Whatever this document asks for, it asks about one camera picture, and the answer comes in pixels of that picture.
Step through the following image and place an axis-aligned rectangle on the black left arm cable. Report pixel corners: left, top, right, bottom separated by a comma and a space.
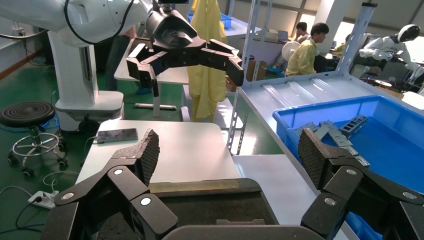
63, 0, 135, 46

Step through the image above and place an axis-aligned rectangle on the grey slotted ladder bracket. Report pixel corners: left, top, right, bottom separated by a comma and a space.
340, 114, 369, 137

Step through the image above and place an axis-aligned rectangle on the black tray container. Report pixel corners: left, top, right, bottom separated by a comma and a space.
97, 178, 279, 240

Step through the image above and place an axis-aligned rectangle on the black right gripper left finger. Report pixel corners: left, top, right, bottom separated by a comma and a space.
39, 128, 180, 240

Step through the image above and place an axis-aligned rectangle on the small blue plastic bin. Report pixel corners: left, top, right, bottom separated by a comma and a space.
187, 12, 233, 29

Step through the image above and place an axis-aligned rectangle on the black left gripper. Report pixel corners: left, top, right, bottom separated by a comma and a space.
125, 6, 245, 98

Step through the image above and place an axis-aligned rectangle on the brown cardboard box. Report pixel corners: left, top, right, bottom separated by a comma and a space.
226, 59, 268, 93

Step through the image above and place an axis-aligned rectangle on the person in dark trousers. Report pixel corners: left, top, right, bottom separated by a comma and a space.
105, 25, 152, 96

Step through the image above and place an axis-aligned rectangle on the white table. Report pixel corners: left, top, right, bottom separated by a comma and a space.
231, 153, 349, 240
76, 119, 241, 185

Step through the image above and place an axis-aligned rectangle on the white power strip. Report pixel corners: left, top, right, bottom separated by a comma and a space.
28, 190, 60, 210

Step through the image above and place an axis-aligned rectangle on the large blue plastic bin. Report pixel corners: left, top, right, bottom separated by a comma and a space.
272, 95, 424, 240

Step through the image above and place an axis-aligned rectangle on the black-haired man yellow gown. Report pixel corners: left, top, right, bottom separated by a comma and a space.
285, 22, 330, 78

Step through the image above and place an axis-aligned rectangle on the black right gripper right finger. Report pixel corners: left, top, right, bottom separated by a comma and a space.
298, 128, 424, 240

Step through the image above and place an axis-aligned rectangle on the white desk fan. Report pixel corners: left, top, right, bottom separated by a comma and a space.
281, 40, 301, 63

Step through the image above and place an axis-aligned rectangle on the silver stamped metal bracket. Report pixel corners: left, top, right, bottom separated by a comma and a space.
294, 122, 320, 137
345, 145, 371, 169
314, 120, 336, 140

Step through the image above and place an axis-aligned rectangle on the dark smartphone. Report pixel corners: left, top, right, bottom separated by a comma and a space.
96, 128, 139, 145

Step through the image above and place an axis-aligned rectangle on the black floor cable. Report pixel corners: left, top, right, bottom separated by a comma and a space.
0, 197, 45, 234

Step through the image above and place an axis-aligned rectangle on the white humanoid robot black visor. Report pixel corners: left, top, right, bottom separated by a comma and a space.
359, 23, 424, 91

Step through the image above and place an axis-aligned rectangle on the dark-haired person resting head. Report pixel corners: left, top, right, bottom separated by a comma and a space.
291, 21, 311, 44

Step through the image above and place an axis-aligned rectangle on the white robot column base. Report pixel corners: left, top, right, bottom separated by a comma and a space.
47, 31, 125, 132

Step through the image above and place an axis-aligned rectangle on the white background desk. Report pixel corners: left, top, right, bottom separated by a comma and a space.
114, 37, 191, 122

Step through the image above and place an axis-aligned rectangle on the flat grey metal strip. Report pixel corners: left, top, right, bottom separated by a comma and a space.
327, 127, 354, 149

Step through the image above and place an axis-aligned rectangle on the black round stool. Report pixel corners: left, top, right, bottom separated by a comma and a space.
0, 100, 69, 177

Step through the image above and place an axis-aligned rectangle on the white metal shelf rack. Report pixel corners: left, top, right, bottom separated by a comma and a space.
226, 0, 424, 200

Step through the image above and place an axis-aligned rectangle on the yellow protective gown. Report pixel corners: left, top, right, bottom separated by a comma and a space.
186, 0, 229, 123

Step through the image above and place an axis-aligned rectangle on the white floor cable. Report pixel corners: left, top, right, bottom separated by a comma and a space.
42, 170, 81, 194

